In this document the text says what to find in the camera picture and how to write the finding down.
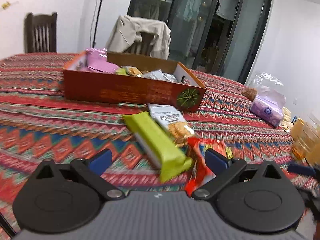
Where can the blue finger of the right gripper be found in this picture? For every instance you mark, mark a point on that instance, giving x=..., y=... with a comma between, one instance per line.
x=301, y=169

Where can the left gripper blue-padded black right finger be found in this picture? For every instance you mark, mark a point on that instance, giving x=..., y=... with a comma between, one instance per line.
x=255, y=198

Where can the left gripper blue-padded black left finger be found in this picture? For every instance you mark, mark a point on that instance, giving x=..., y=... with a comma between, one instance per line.
x=59, y=198

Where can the red snack packet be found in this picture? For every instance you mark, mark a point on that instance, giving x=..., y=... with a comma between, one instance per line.
x=202, y=164

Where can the long green snack bar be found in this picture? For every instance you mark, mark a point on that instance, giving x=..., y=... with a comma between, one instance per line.
x=160, y=149

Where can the silver cracker packet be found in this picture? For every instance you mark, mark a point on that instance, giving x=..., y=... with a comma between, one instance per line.
x=172, y=122

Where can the orange cardboard snack box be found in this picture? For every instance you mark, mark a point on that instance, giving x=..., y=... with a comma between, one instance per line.
x=185, y=94

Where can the pink snack pack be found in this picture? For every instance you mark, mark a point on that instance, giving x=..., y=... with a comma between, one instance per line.
x=97, y=61

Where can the green white protein bar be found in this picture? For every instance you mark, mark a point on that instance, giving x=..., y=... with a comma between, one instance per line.
x=121, y=71

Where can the white orange cracker packet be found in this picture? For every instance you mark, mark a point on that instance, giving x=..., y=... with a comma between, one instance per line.
x=133, y=71

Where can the glass cup with tea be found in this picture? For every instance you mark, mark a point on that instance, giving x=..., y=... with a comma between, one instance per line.
x=305, y=138

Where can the purple tissue pack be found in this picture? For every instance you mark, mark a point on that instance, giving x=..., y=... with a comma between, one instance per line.
x=268, y=105

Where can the clear plastic bag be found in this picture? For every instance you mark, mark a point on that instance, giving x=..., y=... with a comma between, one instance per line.
x=260, y=80

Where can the dark wooden chair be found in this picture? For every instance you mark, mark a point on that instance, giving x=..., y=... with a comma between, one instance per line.
x=40, y=33

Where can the dark glass sliding door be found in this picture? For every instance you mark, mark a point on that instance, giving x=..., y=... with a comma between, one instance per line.
x=220, y=37

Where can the chair with beige jacket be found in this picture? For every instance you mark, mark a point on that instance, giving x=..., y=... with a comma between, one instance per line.
x=128, y=30

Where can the yellow flower sprigs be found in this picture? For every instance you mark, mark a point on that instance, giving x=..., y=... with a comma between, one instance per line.
x=7, y=4

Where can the black floor lamp stand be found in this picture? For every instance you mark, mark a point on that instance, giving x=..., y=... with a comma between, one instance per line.
x=94, y=23

